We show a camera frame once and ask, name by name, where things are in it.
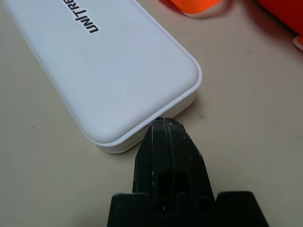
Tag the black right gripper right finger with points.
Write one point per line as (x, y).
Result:
(187, 160)

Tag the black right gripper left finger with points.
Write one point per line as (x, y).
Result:
(151, 151)

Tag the white Unitree pencil case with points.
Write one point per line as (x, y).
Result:
(106, 71)

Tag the teal and orange backpack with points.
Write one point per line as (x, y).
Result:
(189, 7)

